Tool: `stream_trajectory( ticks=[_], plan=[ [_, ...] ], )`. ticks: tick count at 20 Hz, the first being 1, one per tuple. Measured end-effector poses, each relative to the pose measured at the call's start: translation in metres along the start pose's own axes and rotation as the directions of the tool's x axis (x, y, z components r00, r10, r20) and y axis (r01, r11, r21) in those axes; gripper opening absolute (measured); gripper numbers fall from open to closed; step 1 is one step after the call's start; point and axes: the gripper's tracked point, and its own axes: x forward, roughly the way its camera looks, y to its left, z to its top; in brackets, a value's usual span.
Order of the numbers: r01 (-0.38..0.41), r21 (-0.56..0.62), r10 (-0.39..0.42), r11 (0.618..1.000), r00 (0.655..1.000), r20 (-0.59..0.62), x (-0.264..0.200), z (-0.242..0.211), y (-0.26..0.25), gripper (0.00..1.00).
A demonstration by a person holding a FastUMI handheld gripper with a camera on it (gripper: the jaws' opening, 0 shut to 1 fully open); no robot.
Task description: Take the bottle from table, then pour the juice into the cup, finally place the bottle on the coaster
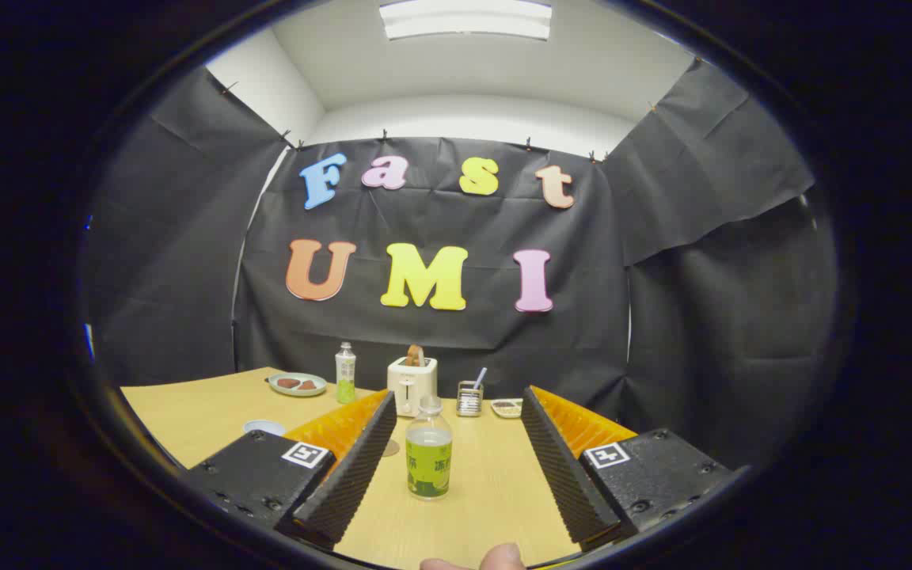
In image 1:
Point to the white capped green bottle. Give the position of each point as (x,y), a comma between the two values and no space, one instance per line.
(345,376)

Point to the white cup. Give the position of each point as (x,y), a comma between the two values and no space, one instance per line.
(264,427)

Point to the blue straw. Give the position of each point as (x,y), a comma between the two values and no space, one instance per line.
(480,377)

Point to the pale green plate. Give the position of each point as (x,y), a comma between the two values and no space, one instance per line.
(298,389)

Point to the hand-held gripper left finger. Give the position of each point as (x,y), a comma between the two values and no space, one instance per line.
(353,483)

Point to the green label juice bottle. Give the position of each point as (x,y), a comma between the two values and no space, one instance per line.
(428,467)

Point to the round brown coaster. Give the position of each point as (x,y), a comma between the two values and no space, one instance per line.
(390,449)

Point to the metal utensil holder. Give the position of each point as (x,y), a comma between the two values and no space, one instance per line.
(469,400)

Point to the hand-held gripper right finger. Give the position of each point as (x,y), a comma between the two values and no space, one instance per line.
(559,475)

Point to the brown toast slice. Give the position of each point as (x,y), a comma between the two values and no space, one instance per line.
(415,354)

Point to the wooden table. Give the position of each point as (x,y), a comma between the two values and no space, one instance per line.
(203,419)

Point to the white food tray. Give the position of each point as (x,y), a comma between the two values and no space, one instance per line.
(507,408)

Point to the white toaster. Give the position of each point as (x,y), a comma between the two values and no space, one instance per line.
(412,384)

